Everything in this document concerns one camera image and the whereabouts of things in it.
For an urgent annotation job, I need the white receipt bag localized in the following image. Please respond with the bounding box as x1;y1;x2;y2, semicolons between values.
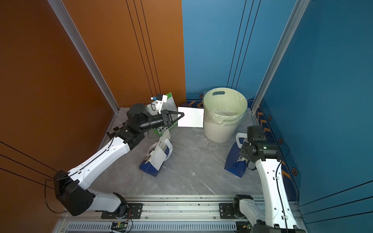
149;144;167;171
177;107;204;128

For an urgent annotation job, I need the blue white bag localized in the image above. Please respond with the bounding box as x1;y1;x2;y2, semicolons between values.
224;133;257;178
139;129;173;177

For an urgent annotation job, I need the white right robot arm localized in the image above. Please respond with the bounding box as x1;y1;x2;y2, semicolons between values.
233;126;305;233

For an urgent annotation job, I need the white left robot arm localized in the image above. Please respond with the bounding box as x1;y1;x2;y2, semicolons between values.
53;103;184;218

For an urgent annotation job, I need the green white paper bag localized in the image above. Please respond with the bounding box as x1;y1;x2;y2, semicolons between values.
146;92;178;121

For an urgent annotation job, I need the brown checkered chessboard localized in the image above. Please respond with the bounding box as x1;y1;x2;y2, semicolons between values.
106;123;128;140

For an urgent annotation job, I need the pale green trash bin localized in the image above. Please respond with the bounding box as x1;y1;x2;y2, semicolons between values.
203;87;248;143

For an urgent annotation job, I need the green circuit board left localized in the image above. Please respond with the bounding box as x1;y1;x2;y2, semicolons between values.
110;222;129;233

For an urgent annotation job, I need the green circuit board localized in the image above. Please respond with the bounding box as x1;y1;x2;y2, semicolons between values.
235;222;252;233
110;222;129;233

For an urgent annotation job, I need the green circuit board right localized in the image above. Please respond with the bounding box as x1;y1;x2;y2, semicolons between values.
235;222;252;233

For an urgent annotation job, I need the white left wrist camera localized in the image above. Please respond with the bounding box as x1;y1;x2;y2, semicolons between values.
150;94;168;114

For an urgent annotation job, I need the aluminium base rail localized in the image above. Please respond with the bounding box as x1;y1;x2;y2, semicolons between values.
53;195;248;233

